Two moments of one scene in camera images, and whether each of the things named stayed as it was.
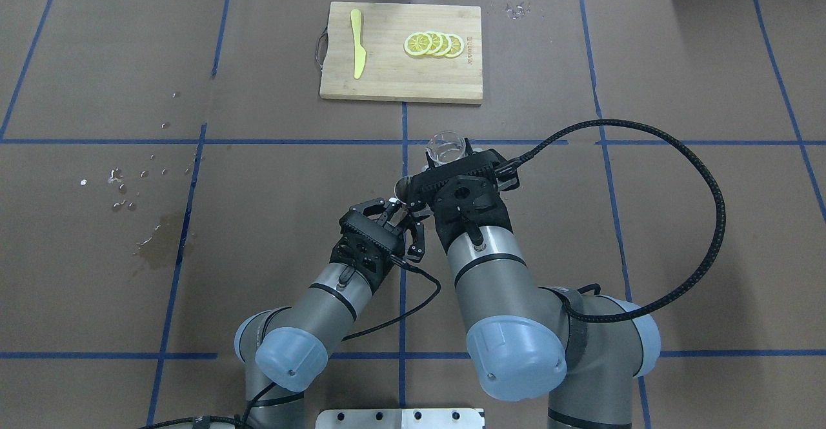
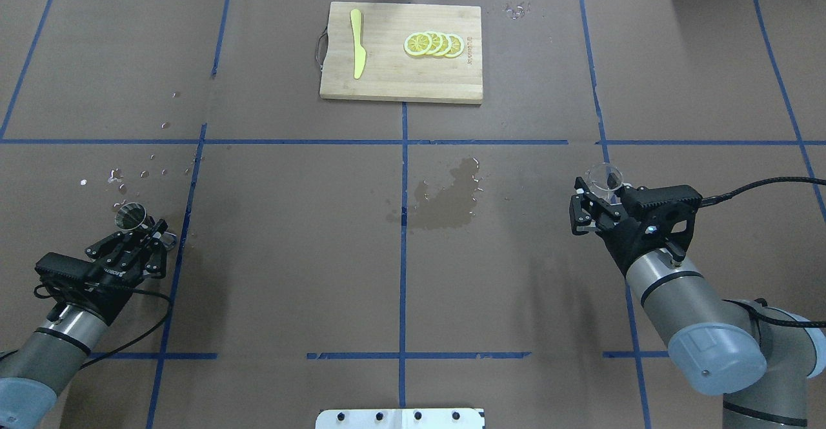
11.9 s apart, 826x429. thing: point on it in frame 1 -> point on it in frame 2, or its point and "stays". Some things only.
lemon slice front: (417, 44) stays
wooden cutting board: (391, 73) stays
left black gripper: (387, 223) -> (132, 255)
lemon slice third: (447, 43) stays
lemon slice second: (437, 42) stays
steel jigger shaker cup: (408, 188) -> (132, 215)
